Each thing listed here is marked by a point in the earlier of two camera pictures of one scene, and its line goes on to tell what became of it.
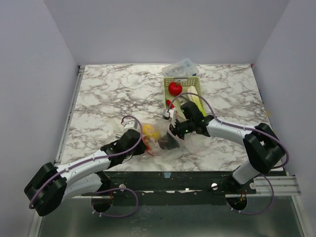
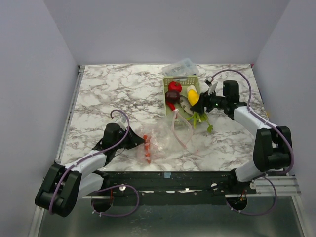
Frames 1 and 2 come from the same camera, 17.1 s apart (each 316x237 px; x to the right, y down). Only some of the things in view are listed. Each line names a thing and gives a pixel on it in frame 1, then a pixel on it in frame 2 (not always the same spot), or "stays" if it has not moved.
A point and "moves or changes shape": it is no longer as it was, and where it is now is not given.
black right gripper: x=173 y=131 to x=206 y=103
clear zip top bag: x=151 y=131 moves or changes shape
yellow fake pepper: x=148 y=131 to x=193 y=97
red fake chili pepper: x=168 y=102 stays
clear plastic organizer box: x=184 y=68 stays
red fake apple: x=175 y=89 stays
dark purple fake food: x=167 y=142 to x=173 y=96
